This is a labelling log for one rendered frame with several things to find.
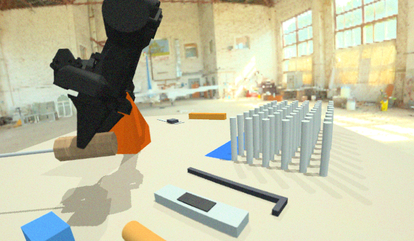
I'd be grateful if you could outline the blue cube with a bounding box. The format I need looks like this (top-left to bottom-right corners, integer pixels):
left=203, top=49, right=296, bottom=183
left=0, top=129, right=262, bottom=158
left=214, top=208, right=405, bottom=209
left=21, top=211, right=75, bottom=241

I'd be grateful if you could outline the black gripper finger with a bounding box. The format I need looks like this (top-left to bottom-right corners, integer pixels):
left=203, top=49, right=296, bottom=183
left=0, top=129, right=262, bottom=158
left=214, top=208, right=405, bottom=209
left=67, top=94, right=113, bottom=149
left=96, top=111, right=124, bottom=134

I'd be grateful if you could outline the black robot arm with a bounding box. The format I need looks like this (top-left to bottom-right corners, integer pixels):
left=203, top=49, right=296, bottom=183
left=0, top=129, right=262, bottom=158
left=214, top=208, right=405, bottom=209
left=50, top=0, right=163, bottom=79

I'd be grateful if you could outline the wooden-handled tool with grey metal shaft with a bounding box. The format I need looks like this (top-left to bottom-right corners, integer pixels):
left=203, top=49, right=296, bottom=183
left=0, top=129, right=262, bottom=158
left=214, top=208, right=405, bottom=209
left=0, top=131, right=118, bottom=162

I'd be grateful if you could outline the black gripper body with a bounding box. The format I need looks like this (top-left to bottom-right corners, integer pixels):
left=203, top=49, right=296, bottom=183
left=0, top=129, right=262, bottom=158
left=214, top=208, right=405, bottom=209
left=53, top=49, right=135, bottom=115

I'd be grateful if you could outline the orange-handled hammer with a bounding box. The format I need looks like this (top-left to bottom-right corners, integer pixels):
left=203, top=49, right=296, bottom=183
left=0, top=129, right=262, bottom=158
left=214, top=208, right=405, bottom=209
left=122, top=221, right=166, bottom=241

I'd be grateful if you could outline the orange rectangular bar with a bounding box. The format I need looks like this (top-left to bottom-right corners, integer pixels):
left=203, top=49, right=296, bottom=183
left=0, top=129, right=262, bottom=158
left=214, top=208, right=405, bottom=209
left=189, top=113, right=227, bottom=120

